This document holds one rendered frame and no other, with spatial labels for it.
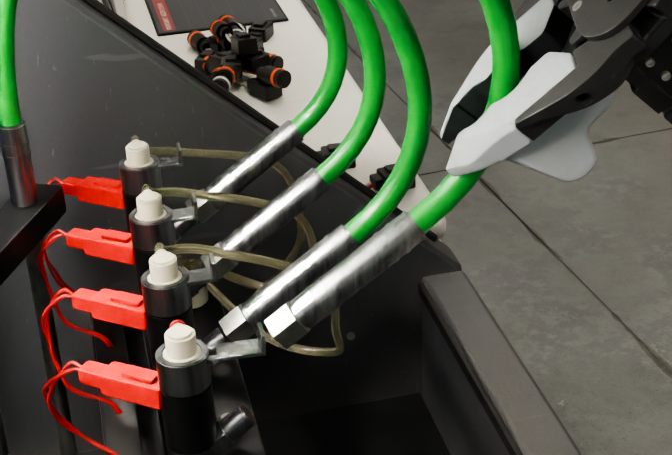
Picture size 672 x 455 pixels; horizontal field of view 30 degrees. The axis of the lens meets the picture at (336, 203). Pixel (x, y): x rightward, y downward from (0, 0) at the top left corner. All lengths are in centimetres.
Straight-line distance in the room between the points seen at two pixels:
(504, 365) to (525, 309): 184
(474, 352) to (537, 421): 9
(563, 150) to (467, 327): 38
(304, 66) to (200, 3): 26
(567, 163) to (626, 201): 261
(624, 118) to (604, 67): 313
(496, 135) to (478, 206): 258
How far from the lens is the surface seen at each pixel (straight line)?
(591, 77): 58
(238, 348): 67
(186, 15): 158
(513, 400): 91
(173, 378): 66
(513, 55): 62
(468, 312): 100
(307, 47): 145
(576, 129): 62
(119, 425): 83
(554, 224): 311
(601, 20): 59
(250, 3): 160
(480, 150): 62
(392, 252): 65
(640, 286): 289
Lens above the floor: 149
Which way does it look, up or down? 28 degrees down
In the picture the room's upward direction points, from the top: 3 degrees counter-clockwise
